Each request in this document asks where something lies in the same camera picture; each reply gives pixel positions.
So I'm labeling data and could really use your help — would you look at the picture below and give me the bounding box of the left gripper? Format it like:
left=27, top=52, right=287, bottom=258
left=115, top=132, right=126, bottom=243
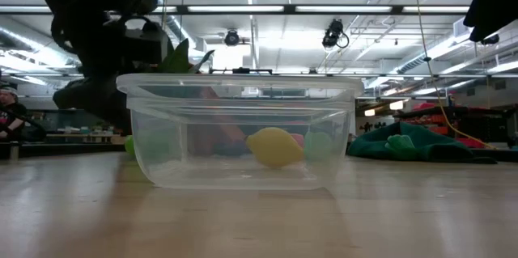
left=50, top=17, right=134, bottom=134

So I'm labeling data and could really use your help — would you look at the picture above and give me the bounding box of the small green toy lime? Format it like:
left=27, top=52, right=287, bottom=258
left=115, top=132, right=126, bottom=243
left=123, top=128, right=175, bottom=162

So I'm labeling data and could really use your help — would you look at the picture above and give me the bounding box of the yellow toy lemon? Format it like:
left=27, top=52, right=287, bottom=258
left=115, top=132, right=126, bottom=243
left=245, top=126, right=305, bottom=169

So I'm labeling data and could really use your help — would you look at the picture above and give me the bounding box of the red toy tomato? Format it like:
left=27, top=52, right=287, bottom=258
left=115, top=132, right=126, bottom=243
left=289, top=132, right=308, bottom=150

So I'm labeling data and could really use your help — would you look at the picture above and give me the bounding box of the large light green toy fruit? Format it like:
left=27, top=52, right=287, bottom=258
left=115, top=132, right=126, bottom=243
left=303, top=130, right=335, bottom=162

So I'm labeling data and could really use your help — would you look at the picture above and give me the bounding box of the dark green toy bell pepper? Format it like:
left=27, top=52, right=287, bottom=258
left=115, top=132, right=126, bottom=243
left=384, top=134, right=418, bottom=158

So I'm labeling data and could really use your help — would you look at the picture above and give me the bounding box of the clear plastic tupperware container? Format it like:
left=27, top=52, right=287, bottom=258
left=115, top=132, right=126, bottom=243
left=116, top=73, right=364, bottom=192

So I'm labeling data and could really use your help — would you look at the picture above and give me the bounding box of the green snake plant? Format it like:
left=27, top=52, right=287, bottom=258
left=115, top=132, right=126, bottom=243
left=155, top=38, right=215, bottom=75

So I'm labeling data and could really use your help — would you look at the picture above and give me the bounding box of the person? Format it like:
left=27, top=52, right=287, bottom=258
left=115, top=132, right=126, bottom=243
left=0, top=86, right=28, bottom=142

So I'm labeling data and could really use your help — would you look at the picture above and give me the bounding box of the orange cloth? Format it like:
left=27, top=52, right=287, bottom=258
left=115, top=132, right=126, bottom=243
left=188, top=86, right=248, bottom=156

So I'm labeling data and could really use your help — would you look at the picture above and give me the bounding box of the white LED light bar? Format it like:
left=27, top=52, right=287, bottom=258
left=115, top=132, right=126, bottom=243
left=295, top=5, right=393, bottom=13
left=187, top=5, right=285, bottom=13
left=402, top=6, right=469, bottom=13

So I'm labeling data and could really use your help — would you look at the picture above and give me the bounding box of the dark green cloth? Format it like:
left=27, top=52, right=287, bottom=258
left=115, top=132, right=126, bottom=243
left=346, top=121, right=499, bottom=165

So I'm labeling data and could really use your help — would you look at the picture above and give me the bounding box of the red black cart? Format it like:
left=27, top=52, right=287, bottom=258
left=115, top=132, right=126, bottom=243
left=398, top=102, right=518, bottom=150

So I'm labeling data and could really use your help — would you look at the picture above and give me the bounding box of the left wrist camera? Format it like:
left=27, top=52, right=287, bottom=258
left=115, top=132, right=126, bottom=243
left=125, top=17, right=171, bottom=65

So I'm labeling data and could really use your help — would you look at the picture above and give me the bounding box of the black overhead camera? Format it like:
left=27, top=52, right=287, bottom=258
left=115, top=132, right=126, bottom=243
left=321, top=18, right=350, bottom=49

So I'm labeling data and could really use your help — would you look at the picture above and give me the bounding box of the yellow cable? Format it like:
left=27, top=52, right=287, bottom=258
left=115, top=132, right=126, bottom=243
left=411, top=0, right=497, bottom=150

